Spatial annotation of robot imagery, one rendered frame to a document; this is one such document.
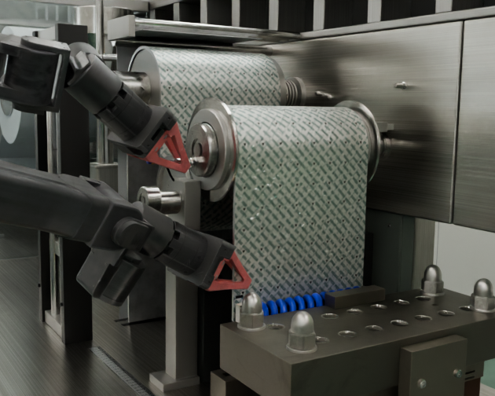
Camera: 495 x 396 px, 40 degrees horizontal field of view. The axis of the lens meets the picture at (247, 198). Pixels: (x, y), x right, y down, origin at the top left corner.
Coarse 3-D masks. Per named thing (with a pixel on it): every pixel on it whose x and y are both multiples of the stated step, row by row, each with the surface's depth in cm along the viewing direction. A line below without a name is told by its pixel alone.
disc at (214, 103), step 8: (200, 104) 97; (208, 104) 95; (216, 104) 93; (224, 104) 91; (192, 112) 99; (224, 112) 91; (224, 120) 91; (232, 120) 90; (232, 128) 90; (232, 136) 90; (232, 144) 90; (232, 152) 90; (232, 160) 90; (232, 168) 90; (208, 176) 96; (232, 176) 90; (224, 184) 92; (232, 184) 91; (208, 192) 96; (216, 192) 94; (224, 192) 92; (208, 200) 97; (216, 200) 95
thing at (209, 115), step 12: (204, 108) 94; (192, 120) 97; (204, 120) 94; (216, 120) 92; (216, 132) 92; (228, 144) 90; (228, 156) 90; (216, 168) 92; (204, 180) 95; (216, 180) 93
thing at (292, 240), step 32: (256, 192) 93; (288, 192) 96; (320, 192) 99; (352, 192) 102; (256, 224) 93; (288, 224) 96; (320, 224) 99; (352, 224) 103; (256, 256) 94; (288, 256) 97; (320, 256) 100; (352, 256) 104; (256, 288) 95; (288, 288) 98; (320, 288) 101
